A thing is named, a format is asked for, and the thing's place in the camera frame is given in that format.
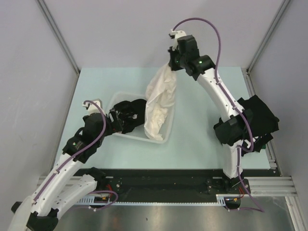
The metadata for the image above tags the black t shirt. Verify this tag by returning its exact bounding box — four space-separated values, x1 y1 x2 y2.
113 99 147 134

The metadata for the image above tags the white plastic laundry basket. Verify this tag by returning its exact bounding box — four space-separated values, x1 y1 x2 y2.
106 91 175 144

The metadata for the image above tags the white t shirt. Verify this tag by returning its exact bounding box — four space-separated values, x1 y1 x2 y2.
144 64 177 141

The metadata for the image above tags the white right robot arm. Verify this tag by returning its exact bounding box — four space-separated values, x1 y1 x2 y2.
168 30 252 193

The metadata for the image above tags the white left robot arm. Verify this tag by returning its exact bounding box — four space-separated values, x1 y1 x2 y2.
8 110 123 231

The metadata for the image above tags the stack of black t shirts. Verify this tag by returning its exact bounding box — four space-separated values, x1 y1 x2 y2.
238 95 279 153

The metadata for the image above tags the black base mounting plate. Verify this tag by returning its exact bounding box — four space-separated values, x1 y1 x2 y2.
67 168 251 210

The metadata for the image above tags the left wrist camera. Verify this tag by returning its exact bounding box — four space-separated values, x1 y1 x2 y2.
82 99 105 115

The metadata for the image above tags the left aluminium corner post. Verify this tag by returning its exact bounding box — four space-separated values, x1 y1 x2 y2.
36 0 81 74

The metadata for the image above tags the aluminium corner post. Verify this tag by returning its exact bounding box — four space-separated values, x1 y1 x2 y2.
36 0 81 74
246 0 293 73

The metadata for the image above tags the right aluminium corner post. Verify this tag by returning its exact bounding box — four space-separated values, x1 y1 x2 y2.
246 0 293 73

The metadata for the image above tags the white slotted cable duct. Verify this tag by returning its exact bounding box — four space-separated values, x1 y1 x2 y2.
75 194 240 206

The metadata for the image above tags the aluminium frame rail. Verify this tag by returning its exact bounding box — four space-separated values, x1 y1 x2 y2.
36 175 296 197

